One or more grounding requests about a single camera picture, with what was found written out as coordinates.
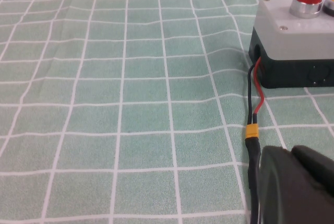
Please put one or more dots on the grey black button control box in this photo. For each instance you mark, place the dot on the grey black button control box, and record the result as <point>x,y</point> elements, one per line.
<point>287,44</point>

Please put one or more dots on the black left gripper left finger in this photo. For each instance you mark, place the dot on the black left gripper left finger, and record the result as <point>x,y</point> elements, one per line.
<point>287,195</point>

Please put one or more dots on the green white checked tablecloth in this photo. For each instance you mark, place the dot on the green white checked tablecloth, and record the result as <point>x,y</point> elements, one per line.
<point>117,91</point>

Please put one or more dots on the yellow flat push button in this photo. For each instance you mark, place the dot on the yellow flat push button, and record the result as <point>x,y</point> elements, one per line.
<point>330,4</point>

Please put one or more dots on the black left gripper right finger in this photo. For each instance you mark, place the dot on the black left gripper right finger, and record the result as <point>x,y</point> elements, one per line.
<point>318,169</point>

